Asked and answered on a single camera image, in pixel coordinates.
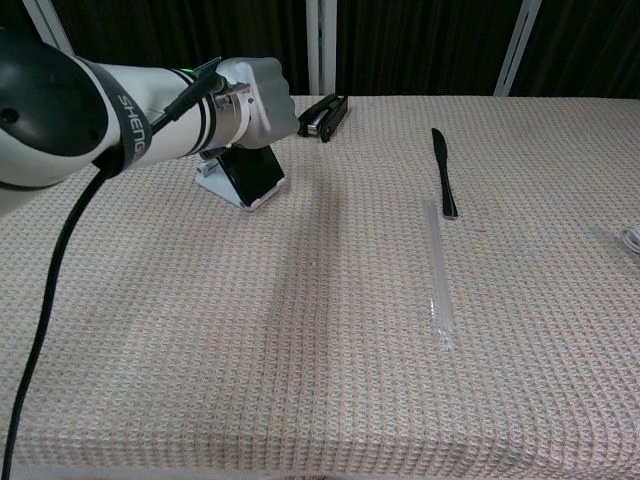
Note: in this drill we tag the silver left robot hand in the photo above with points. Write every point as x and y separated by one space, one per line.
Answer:
260 102

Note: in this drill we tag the black smartphone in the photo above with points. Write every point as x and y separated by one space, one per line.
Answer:
252 170

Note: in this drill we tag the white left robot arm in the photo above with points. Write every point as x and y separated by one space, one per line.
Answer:
100 115

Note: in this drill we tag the white folding phone stand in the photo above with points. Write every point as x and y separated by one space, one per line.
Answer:
222 187

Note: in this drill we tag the black stapler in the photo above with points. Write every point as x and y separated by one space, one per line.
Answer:
325 117

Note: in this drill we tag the dark curtain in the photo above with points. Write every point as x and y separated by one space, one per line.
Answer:
425 45

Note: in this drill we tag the black plastic knife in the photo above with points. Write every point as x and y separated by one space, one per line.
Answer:
442 172

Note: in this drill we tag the clear plastic wrapped straw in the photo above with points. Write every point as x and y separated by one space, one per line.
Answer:
437 275

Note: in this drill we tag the beige waffle-weave tablecloth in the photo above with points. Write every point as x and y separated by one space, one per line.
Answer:
320 350

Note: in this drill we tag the white metal frame post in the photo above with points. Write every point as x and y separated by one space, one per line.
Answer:
515 50
50 30
320 47

